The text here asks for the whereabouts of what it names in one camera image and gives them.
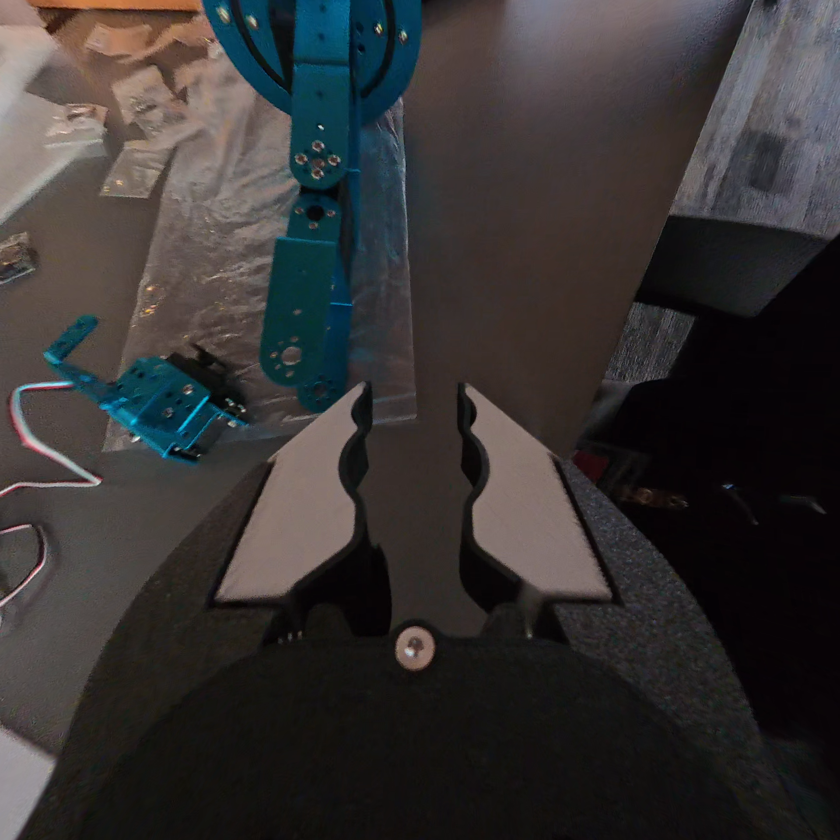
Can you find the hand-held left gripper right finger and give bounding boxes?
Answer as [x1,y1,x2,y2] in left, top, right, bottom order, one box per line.
[457,382,621,639]

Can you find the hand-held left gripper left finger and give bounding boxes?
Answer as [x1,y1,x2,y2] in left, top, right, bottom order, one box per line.
[213,381,374,605]

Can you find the blue servo bracket assembly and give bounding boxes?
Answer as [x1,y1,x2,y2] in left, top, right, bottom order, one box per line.
[42,315,252,463]

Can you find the servo cable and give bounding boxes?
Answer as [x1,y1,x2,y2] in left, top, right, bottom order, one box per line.
[0,379,105,611]

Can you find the blue toy robot arm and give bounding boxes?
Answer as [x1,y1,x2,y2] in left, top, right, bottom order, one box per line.
[200,0,424,414]

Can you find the grey desk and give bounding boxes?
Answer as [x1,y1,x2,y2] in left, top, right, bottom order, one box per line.
[0,0,756,756]

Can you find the large clear plastic bag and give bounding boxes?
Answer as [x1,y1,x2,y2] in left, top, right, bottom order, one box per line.
[101,62,419,454]

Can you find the small bag of black parts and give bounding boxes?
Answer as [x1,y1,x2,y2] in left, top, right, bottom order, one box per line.
[0,231,38,284]

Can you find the pile of small screw bags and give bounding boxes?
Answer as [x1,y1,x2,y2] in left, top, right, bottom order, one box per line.
[46,33,217,198]

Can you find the white foam sheet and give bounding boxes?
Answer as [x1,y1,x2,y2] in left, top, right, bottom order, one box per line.
[0,26,109,224]

